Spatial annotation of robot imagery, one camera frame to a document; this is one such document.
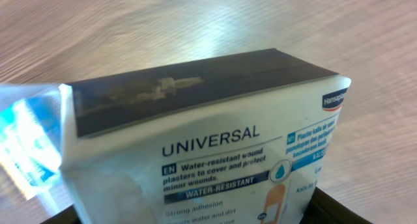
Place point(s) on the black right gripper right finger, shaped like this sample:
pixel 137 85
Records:
pixel 323 209

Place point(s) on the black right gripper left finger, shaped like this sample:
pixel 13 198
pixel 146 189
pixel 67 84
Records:
pixel 67 216

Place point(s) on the white plaster box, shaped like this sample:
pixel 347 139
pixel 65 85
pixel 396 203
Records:
pixel 233 139

